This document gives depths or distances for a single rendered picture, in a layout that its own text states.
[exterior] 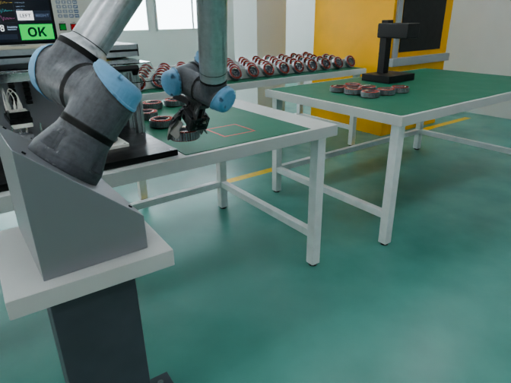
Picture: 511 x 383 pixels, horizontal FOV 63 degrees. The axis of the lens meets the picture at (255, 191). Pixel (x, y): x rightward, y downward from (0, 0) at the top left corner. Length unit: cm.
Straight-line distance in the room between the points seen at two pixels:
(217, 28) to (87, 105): 39
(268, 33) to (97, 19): 449
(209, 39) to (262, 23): 429
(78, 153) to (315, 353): 121
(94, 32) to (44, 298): 56
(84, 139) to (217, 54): 42
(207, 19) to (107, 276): 63
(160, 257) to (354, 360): 103
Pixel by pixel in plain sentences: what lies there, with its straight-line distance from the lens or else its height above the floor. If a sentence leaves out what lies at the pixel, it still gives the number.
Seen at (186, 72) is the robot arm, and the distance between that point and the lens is 126.
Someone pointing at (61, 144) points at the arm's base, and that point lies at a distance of 90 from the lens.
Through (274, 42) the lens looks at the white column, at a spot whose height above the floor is 91.
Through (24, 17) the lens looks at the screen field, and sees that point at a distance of 171.
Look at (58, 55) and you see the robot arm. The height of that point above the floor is 114.
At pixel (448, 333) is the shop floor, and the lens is 198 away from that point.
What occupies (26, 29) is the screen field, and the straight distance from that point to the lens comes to 171.
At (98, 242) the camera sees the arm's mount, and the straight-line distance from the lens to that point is 90.
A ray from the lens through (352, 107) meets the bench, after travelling 237.
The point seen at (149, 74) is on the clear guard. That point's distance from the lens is 154.
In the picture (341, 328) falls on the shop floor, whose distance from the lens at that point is 188.
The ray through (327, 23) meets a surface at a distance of 516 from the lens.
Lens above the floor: 121
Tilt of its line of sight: 23 degrees down
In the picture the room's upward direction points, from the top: 1 degrees counter-clockwise
